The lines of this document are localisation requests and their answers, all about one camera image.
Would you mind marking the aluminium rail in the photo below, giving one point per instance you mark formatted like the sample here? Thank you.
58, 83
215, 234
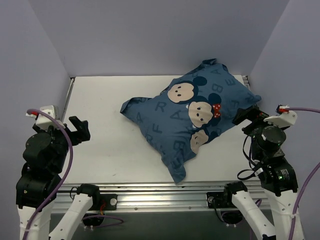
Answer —
246, 81
67, 99

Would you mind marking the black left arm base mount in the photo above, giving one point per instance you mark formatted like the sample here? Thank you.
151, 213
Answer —
108, 201

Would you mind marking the aluminium right side rail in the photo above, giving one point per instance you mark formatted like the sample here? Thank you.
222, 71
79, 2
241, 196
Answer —
246, 81

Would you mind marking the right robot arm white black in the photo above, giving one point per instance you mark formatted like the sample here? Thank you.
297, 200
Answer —
277, 177

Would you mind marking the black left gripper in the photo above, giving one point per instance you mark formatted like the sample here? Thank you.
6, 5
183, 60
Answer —
75, 133

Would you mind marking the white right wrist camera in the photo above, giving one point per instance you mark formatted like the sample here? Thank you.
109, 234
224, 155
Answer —
285, 118

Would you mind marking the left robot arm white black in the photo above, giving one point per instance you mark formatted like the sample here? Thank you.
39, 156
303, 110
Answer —
36, 190

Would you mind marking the aluminium front rail frame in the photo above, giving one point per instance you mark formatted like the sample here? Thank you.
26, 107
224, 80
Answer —
176, 199

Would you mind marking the aluminium left side rail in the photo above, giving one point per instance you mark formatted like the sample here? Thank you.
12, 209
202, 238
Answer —
67, 99

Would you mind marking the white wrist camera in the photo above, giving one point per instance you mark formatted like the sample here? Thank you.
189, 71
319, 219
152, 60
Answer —
42, 121
285, 118

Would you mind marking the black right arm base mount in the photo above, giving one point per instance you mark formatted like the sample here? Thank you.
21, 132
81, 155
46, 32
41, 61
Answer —
218, 200

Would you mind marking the blue cartoon print pillowcase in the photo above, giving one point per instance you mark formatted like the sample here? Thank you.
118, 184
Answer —
192, 111

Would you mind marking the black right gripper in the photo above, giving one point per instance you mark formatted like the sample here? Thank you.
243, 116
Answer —
250, 116

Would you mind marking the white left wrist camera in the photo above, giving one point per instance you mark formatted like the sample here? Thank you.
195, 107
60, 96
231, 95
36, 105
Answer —
42, 121

